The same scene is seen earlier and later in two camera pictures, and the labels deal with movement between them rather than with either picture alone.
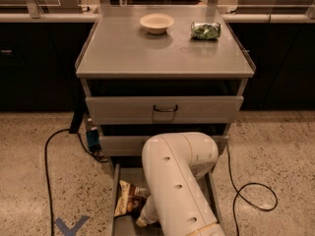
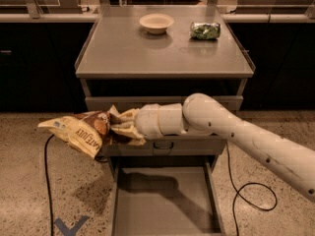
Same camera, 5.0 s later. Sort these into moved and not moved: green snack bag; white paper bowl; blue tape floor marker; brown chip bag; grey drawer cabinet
Moved: brown chip bag
Not moved: blue tape floor marker; grey drawer cabinet; green snack bag; white paper bowl
